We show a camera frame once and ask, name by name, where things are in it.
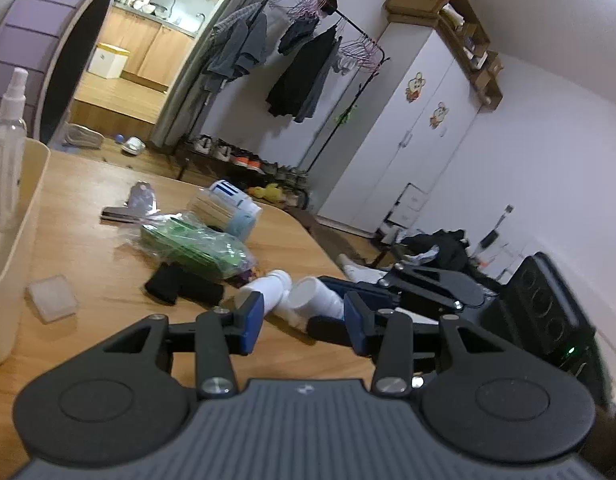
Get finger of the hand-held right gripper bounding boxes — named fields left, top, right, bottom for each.
left=318, top=261, right=486, bottom=312
left=307, top=316, right=353, bottom=346

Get white capped plastic bottle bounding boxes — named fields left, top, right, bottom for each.
left=235, top=269, right=293, bottom=311

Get pile of black clothes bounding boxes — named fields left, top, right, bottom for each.
left=395, top=229, right=471, bottom=271

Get clear spray bottle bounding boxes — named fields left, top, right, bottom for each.
left=0, top=66, right=29, bottom=233

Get black hanging garment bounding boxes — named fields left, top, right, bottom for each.
left=265, top=25, right=341, bottom=123

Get clear bag of green items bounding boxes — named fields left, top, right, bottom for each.
left=119, top=211, right=259, bottom=283

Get grey hanging garment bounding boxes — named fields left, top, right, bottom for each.
left=202, top=2, right=269, bottom=93

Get grey sneaker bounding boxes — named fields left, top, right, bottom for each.
left=263, top=162, right=309, bottom=192

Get black clothes rack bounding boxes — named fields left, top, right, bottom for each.
left=175, top=0, right=389, bottom=201

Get white wardrobe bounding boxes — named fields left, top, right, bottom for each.
left=315, top=22, right=483, bottom=238

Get purple cat exercise wheel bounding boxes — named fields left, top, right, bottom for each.
left=0, top=0, right=121, bottom=142

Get small clear plastic box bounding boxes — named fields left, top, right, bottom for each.
left=25, top=274, right=80, bottom=323

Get wooden desk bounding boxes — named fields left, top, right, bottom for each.
left=0, top=147, right=389, bottom=480

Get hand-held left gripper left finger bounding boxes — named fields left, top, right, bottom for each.
left=102, top=291, right=265, bottom=400

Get orange and white sneaker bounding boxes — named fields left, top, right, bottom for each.
left=233, top=152, right=263, bottom=173

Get cartoon sticker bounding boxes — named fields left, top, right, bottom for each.
left=405, top=72, right=429, bottom=103

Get white square bin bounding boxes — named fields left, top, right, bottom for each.
left=88, top=42, right=131, bottom=80

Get dishes on kitchen counter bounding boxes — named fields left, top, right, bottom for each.
left=115, top=0, right=171, bottom=16

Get black foam block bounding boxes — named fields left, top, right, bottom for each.
left=144, top=264, right=225, bottom=307

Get blue lid toothpick jar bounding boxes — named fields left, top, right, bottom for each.
left=188, top=179, right=263, bottom=239

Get white drawer unit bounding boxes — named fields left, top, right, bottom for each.
left=388, top=182, right=431, bottom=231

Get grey curtain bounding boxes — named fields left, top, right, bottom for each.
left=150, top=0, right=301, bottom=148

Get wooden kitchen cabinet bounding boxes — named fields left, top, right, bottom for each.
left=95, top=5, right=199, bottom=88

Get dark hanging shorts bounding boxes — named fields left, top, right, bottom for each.
left=278, top=19, right=321, bottom=56

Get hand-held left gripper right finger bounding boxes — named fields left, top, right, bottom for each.
left=343, top=291, right=526, bottom=396

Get white sock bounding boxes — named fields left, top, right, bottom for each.
left=338, top=254, right=389, bottom=283

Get grey white slipper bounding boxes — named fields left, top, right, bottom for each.
left=63, top=122, right=105, bottom=150

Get bunch of pink hangers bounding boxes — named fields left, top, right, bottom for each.
left=338, top=35, right=383, bottom=73
left=288, top=0, right=333, bottom=21

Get silver and black clip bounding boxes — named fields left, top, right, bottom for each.
left=100, top=181, right=161, bottom=224

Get yellow plush toy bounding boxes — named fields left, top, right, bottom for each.
left=248, top=183, right=283, bottom=204

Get cream plastic storage box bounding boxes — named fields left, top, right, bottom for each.
left=0, top=137, right=51, bottom=368

